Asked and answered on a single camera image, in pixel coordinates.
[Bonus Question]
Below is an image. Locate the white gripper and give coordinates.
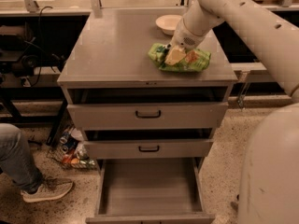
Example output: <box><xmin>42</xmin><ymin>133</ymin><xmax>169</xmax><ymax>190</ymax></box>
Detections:
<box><xmin>164</xmin><ymin>20</ymin><xmax>205</xmax><ymax>65</ymax></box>

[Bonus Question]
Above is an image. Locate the green rice chip bag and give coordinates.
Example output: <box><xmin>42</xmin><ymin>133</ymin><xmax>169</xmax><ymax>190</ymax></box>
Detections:
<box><xmin>148</xmin><ymin>43</ymin><xmax>211</xmax><ymax>73</ymax></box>

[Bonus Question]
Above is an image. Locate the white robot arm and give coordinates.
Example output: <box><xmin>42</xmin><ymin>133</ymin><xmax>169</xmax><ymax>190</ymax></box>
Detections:
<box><xmin>171</xmin><ymin>0</ymin><xmax>299</xmax><ymax>224</ymax></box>

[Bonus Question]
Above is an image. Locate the grey top drawer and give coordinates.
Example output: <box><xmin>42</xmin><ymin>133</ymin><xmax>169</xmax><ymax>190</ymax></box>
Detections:
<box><xmin>68</xmin><ymin>87</ymin><xmax>227</xmax><ymax>130</ymax></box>

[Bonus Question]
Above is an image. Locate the grey drawer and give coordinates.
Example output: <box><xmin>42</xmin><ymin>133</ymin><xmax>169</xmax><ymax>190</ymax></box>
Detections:
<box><xmin>84</xmin><ymin>129</ymin><xmax>213</xmax><ymax>160</ymax></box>
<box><xmin>86</xmin><ymin>158</ymin><xmax>215</xmax><ymax>224</ymax></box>
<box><xmin>68</xmin><ymin>87</ymin><xmax>227</xmax><ymax>130</ymax></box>

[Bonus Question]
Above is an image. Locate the grey drawer cabinet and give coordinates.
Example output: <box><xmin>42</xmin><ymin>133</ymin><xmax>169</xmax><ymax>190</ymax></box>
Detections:
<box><xmin>57</xmin><ymin>7</ymin><xmax>239</xmax><ymax>173</ymax></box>

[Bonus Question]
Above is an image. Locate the grey middle drawer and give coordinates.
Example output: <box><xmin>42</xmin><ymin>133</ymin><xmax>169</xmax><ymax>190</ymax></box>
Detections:
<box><xmin>84</xmin><ymin>129</ymin><xmax>213</xmax><ymax>160</ymax></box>

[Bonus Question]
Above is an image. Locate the grey bottom drawer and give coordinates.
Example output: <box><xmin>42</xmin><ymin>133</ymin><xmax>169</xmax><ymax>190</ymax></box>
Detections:
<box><xmin>86</xmin><ymin>158</ymin><xmax>215</xmax><ymax>224</ymax></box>

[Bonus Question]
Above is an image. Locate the white ceramic bowl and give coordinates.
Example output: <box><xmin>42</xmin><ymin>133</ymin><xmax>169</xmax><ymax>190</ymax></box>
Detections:
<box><xmin>155</xmin><ymin>15</ymin><xmax>181</xmax><ymax>35</ymax></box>

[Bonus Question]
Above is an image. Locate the black machine on left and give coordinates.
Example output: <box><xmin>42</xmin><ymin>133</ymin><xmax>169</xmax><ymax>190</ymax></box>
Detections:
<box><xmin>0</xmin><ymin>23</ymin><xmax>65</xmax><ymax>77</ymax></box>

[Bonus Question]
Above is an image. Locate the grey sneaker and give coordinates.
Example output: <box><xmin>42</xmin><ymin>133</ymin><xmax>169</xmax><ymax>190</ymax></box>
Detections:
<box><xmin>21</xmin><ymin>177</ymin><xmax>74</xmax><ymax>203</ymax></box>

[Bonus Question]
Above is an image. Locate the person's jeans leg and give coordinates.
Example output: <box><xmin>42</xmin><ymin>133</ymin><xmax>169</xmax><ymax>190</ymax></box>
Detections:
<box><xmin>0</xmin><ymin>123</ymin><xmax>43</xmax><ymax>194</ymax></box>

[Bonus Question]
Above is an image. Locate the wire basket with cans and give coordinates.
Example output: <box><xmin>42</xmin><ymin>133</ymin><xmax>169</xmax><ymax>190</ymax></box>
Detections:
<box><xmin>47</xmin><ymin>125</ymin><xmax>96</xmax><ymax>170</ymax></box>

